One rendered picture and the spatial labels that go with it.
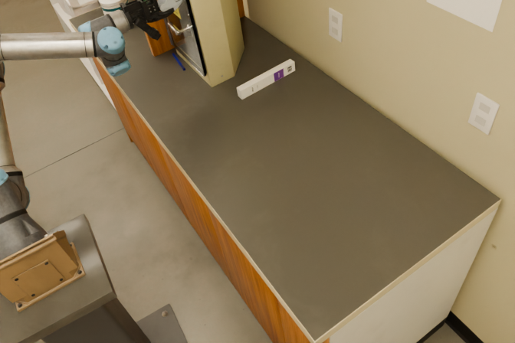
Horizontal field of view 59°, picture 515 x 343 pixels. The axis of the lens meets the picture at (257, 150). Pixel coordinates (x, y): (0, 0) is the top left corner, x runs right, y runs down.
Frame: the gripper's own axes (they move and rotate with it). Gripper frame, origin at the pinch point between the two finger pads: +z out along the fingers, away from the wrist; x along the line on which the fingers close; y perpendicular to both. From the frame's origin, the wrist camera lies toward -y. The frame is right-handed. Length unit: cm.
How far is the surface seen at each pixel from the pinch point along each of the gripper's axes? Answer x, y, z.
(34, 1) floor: 357, -130, -24
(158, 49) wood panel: 32.6, -34.3, -3.6
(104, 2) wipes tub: 68, -22, -12
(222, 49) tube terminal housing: -4.4, -22.3, 10.8
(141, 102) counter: 6.7, -37.0, -24.2
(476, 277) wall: -111, -86, 46
